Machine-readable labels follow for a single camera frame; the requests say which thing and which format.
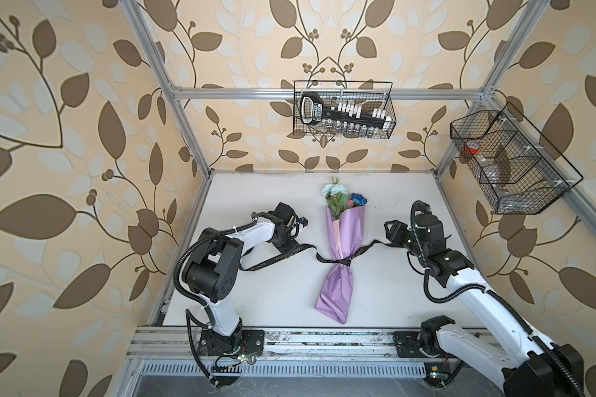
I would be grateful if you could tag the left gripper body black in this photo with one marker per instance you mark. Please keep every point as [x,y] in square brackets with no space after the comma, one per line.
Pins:
[287,245]

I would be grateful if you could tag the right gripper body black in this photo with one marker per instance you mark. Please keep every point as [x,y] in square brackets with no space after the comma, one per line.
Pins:
[401,236]

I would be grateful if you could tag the pale green fake flower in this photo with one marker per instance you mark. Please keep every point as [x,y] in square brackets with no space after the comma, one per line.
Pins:
[334,188]

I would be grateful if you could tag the blue fake rose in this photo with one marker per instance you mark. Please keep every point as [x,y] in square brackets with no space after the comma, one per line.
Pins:
[358,200]

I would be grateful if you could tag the pink purple wrapping paper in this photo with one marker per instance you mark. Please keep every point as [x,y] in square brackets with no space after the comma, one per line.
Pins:
[346,235]

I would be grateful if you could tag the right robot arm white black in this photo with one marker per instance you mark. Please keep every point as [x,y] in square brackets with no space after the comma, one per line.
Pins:
[526,362]

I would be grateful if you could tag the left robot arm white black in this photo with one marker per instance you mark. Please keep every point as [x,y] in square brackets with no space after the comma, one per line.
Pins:
[207,271]

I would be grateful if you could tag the red capped clear bottle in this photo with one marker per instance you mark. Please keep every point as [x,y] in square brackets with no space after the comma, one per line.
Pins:
[488,167]

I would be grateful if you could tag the black socket tool set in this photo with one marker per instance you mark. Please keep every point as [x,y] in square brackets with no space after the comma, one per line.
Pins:
[338,110]

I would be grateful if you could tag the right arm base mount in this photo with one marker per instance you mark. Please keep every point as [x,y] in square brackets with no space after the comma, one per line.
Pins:
[408,346]

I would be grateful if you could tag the right black wire basket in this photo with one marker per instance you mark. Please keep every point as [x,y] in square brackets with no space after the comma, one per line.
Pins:
[540,172]

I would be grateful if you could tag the black wire basket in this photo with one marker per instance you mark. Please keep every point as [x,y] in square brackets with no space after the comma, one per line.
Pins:
[540,172]
[347,86]

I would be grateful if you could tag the back black wire basket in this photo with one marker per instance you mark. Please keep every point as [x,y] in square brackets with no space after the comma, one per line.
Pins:
[347,86]

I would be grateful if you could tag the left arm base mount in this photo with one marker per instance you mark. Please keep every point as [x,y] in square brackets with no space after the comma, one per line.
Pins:
[243,342]

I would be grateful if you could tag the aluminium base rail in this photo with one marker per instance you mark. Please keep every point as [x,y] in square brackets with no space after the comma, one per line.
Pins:
[289,344]

